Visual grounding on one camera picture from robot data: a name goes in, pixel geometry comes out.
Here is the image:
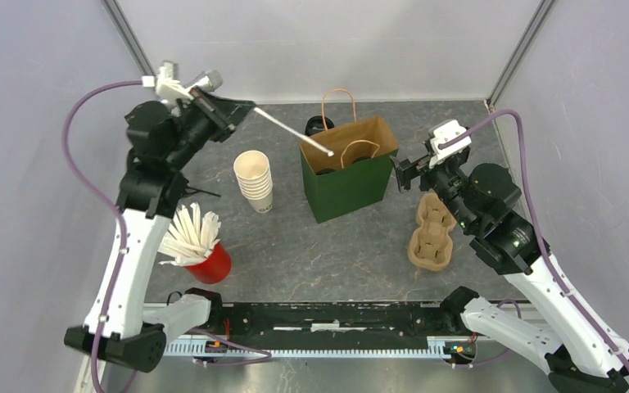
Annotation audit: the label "green paper bag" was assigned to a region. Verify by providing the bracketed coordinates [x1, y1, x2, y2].
[300, 109, 399, 224]

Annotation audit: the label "brown cardboard cup carriers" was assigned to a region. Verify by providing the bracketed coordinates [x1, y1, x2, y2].
[407, 192, 457, 272]

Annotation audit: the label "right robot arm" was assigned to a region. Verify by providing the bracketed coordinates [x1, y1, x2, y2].
[392, 152, 629, 392]

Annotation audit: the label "stack of white paper cups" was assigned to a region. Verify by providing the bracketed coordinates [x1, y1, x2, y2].
[233, 150, 274, 214]

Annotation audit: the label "red cup with straws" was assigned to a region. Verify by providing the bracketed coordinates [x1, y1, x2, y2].
[158, 202, 232, 285]

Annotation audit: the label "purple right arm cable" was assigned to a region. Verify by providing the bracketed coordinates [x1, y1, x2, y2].
[439, 109, 629, 393]

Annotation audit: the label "stack of black lids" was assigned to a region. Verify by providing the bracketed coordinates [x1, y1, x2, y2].
[305, 115, 335, 137]

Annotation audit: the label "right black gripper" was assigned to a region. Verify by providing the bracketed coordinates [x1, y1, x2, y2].
[391, 148, 479, 231]

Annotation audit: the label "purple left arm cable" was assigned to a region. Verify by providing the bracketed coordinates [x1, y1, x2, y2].
[61, 80, 147, 393]

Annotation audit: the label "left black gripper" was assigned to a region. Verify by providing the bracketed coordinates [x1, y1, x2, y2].
[165, 84, 257, 169]

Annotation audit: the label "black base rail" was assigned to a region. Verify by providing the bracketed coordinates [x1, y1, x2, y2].
[165, 301, 478, 364]

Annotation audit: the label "silver microphone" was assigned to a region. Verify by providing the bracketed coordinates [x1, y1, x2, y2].
[185, 70, 224, 93]

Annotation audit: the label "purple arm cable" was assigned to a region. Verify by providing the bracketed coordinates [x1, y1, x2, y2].
[61, 80, 147, 393]
[439, 109, 629, 393]

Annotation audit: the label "black coffee cup lid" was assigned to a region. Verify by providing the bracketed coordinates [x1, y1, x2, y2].
[342, 156, 374, 169]

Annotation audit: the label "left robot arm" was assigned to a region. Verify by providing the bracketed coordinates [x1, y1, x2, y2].
[64, 88, 256, 373]

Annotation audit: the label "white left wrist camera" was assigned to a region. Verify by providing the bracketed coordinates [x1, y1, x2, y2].
[141, 61, 193, 110]

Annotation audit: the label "white paper straw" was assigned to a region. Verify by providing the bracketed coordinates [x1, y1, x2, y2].
[253, 106, 334, 157]

